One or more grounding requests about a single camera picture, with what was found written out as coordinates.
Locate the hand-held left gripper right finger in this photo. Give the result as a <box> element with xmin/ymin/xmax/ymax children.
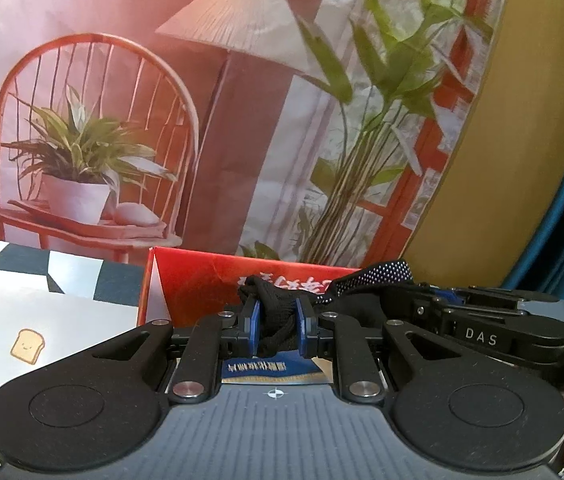
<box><xmin>296</xmin><ymin>297</ymin><xmax>459</xmax><ymax>404</ymax></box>

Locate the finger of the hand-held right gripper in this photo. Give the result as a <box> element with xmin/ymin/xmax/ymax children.
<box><xmin>412</xmin><ymin>282</ymin><xmax>524</xmax><ymax>312</ymax></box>

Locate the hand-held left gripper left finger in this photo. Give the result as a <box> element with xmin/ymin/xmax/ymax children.
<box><xmin>90</xmin><ymin>297</ymin><xmax>263</xmax><ymax>406</ymax></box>

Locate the black cloth with dotted band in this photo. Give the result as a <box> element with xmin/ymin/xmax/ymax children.
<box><xmin>234</xmin><ymin>259</ymin><xmax>415</xmax><ymax>359</ymax></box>

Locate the red strawberry cardboard box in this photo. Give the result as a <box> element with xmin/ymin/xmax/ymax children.
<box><xmin>136</xmin><ymin>246</ymin><xmax>363</xmax><ymax>386</ymax></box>

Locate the yellow wooden panel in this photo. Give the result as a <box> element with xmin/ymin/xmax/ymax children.
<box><xmin>402</xmin><ymin>0</ymin><xmax>564</xmax><ymax>287</ymax></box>

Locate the printed white tablecloth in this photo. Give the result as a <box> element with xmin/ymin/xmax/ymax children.
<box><xmin>0</xmin><ymin>237</ymin><xmax>149</xmax><ymax>480</ymax></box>

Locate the printed room backdrop cloth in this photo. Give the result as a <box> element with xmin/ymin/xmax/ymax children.
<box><xmin>0</xmin><ymin>0</ymin><xmax>513</xmax><ymax>282</ymax></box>

